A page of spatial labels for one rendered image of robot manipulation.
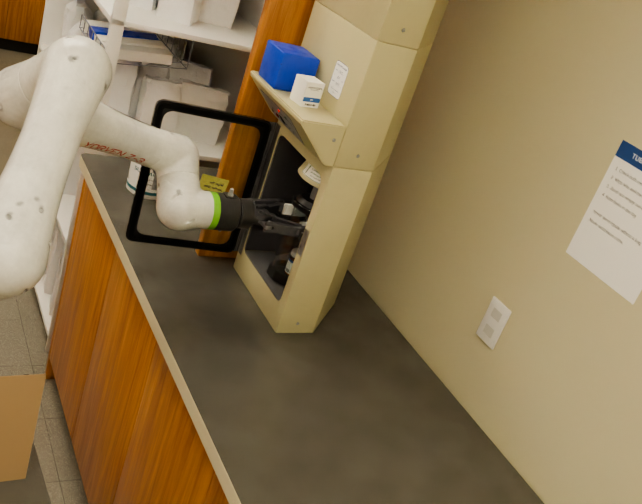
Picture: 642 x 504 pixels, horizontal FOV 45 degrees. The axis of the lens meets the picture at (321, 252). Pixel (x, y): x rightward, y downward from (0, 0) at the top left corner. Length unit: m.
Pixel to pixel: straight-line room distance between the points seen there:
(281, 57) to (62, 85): 0.60
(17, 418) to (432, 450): 0.92
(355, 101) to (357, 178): 0.20
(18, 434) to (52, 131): 0.50
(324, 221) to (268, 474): 0.62
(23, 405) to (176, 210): 0.65
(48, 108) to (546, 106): 1.11
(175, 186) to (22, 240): 0.64
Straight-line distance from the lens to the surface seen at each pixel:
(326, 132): 1.76
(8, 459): 1.44
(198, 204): 1.84
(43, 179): 1.35
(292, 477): 1.62
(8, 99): 1.61
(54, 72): 1.48
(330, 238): 1.91
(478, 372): 2.04
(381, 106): 1.81
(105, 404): 2.43
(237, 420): 1.70
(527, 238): 1.92
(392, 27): 1.75
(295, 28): 2.07
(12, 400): 1.36
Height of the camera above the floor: 1.99
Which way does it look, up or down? 25 degrees down
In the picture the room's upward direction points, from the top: 20 degrees clockwise
